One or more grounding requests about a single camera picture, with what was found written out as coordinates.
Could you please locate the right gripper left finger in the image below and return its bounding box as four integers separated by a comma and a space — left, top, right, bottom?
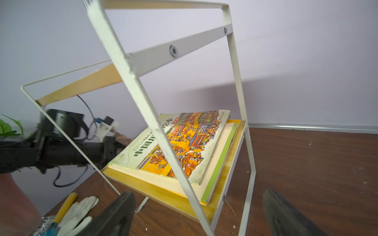
79, 192, 136, 236

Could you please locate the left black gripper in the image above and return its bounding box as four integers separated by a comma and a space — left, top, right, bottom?
74, 136, 126, 170

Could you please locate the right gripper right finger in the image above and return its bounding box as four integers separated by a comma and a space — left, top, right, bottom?
263, 189, 326, 236

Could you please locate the white metal yellow wood bookshelf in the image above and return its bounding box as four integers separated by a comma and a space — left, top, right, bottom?
20, 0, 257, 236

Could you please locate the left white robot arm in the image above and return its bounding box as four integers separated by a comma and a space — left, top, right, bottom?
1, 109, 123, 174

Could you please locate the white work glove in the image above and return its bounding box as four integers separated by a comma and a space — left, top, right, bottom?
57, 196, 99, 236

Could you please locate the green edged thin book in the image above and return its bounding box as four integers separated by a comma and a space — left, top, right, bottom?
108, 120, 241, 206

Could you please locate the artificial flower bouquet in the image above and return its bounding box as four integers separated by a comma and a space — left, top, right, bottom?
1, 115, 25, 138

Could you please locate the illustrated picture book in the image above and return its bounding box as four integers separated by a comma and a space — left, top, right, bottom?
107, 110, 230, 185

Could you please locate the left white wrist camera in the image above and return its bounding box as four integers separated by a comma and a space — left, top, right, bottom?
94, 116, 119, 142

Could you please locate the yellow handled tool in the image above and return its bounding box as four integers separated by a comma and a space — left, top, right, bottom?
42, 192, 77, 236

